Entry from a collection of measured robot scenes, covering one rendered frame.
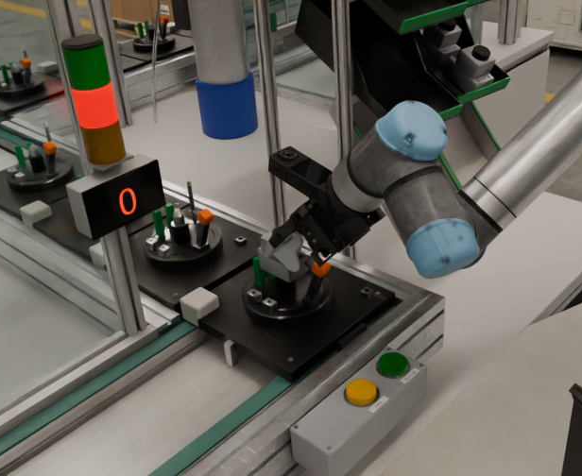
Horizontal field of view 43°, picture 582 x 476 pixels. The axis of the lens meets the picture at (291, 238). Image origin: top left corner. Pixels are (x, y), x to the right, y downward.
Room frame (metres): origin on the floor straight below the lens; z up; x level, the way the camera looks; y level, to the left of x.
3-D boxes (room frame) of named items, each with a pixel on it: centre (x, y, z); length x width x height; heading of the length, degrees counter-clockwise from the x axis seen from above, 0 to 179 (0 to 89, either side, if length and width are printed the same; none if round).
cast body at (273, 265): (0.96, 0.02, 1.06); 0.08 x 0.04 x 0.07; 44
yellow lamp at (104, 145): (0.90, 0.23, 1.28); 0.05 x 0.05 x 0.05
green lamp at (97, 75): (0.90, 0.23, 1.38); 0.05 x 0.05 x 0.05
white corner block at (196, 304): (0.95, 0.15, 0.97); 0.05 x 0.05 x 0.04; 44
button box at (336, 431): (0.74, -0.08, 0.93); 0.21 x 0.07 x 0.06; 134
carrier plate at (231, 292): (0.95, 0.01, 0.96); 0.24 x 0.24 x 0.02; 44
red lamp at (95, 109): (0.90, 0.23, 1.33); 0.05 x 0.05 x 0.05
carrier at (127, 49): (2.44, 0.40, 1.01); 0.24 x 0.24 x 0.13; 44
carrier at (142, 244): (1.13, 0.19, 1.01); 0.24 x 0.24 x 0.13; 44
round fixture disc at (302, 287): (0.95, 0.01, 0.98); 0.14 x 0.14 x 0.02
